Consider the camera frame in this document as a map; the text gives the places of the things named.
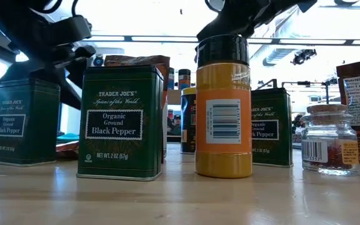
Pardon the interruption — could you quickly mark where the person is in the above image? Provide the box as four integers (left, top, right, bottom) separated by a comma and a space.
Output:
166, 109, 183, 138

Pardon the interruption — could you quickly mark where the black lid purple label jar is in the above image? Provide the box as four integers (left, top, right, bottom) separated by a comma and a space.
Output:
167, 67, 176, 91

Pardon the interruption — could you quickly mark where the teal cleaning cloth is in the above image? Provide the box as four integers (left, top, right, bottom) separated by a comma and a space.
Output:
56, 133, 80, 144

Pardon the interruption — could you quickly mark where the green black pepper tin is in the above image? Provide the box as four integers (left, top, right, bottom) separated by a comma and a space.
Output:
250, 87, 294, 169
76, 64, 165, 183
0, 77, 61, 168

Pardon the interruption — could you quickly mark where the black hanging ceiling device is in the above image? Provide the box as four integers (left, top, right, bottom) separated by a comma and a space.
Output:
291, 48, 318, 66

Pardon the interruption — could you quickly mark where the black lid orange label jar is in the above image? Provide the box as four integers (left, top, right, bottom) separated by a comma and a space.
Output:
177, 68, 192, 91

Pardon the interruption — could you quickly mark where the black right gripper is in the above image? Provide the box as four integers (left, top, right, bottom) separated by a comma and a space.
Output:
195, 0, 318, 41

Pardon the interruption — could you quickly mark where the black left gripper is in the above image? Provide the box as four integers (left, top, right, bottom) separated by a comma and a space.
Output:
9, 15, 96, 111

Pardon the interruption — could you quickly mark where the small cork stoppered glass jar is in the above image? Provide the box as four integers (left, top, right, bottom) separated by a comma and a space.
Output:
301, 104, 360, 177

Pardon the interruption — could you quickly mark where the black lid orange yellow jar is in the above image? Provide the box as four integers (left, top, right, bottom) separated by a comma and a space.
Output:
194, 34, 254, 179

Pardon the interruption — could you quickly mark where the black boom stand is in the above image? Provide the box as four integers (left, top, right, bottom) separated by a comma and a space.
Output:
281, 77, 339, 106

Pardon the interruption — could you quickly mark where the orange taco mix packet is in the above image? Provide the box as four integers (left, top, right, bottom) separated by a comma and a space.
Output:
56, 140, 81, 160
104, 54, 171, 163

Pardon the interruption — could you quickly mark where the yellow lid dark spice jar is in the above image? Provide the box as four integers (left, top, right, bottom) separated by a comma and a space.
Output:
180, 86, 197, 155

